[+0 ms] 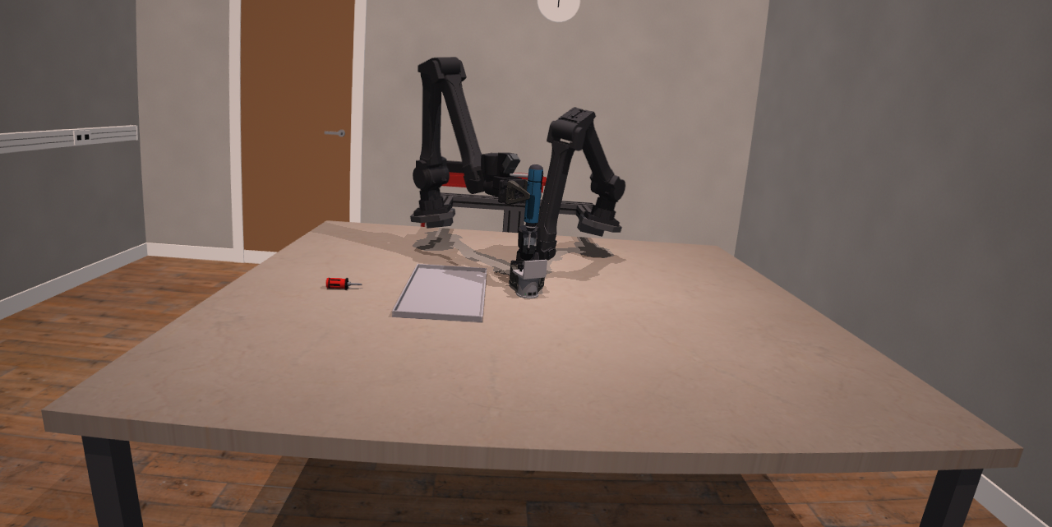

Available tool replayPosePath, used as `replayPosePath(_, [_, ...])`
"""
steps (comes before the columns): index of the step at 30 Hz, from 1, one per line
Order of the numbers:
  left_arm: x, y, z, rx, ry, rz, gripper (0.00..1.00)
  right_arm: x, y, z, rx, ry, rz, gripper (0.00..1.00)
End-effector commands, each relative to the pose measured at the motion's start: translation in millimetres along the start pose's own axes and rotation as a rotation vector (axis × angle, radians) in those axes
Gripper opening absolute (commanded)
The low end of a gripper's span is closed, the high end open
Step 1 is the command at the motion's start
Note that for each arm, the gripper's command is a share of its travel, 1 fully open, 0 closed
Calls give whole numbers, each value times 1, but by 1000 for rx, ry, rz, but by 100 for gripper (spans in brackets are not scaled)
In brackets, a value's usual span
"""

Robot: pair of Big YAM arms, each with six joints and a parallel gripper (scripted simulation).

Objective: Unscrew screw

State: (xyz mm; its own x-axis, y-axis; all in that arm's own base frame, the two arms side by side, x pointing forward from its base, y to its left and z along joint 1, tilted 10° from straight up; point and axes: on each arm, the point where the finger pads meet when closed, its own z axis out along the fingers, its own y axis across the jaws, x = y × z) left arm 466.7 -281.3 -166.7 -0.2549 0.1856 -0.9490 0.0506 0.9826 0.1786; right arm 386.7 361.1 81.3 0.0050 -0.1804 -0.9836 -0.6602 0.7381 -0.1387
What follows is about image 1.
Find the red screwdriver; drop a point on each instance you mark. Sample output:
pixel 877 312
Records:
pixel 337 283

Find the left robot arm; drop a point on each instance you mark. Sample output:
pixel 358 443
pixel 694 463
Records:
pixel 603 182

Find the dark blue electric screwdriver barrel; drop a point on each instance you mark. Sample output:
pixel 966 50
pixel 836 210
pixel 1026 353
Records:
pixel 532 205

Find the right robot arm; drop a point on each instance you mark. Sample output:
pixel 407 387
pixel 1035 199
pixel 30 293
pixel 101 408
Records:
pixel 495 166

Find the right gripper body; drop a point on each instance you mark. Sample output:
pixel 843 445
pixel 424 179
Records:
pixel 503 189

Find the grey l-shaped bracket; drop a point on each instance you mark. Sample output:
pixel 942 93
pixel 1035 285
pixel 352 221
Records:
pixel 533 269

